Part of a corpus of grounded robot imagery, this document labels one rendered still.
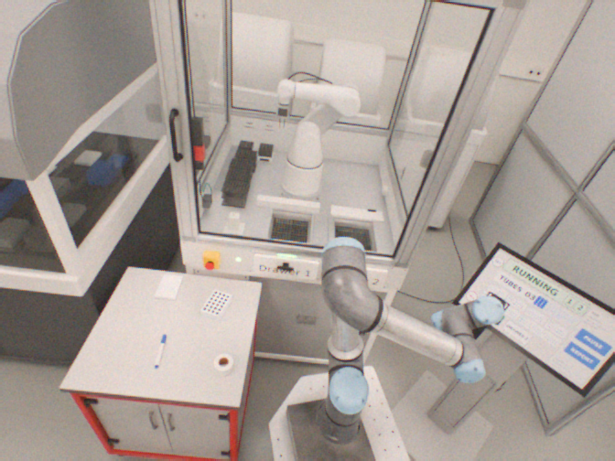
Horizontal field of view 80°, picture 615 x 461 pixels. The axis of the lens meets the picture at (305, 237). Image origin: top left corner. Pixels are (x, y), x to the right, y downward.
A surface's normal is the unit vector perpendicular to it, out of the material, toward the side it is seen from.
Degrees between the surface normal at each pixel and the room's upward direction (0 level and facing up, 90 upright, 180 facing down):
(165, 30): 90
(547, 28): 90
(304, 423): 3
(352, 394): 5
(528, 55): 90
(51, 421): 0
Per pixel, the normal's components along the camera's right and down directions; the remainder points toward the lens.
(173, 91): -0.05, 0.66
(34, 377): 0.13, -0.74
